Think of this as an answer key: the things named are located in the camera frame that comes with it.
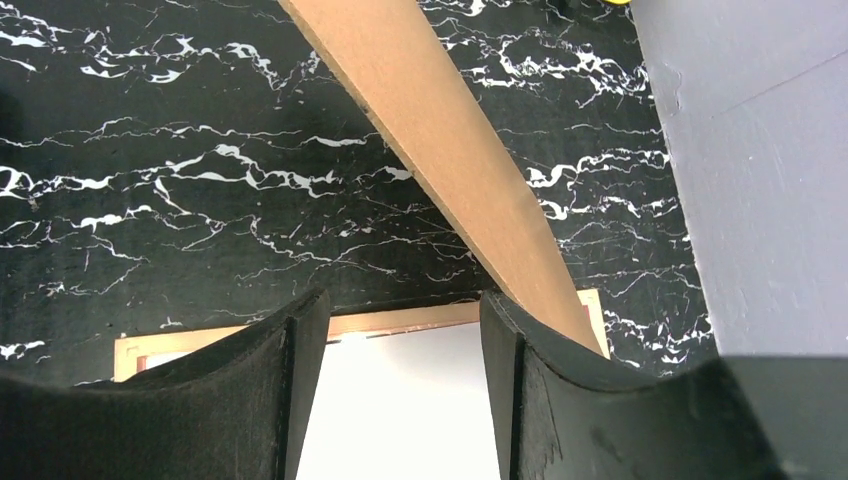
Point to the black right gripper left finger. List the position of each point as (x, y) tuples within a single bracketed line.
[(235, 409)]

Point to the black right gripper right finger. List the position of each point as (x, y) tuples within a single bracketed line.
[(561, 411)]

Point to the landscape photo board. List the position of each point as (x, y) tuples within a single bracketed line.
[(403, 406)]

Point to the pink wooden picture frame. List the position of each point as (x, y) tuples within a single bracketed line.
[(135, 354)]

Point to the black marble pattern board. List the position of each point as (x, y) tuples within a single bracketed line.
[(173, 165)]

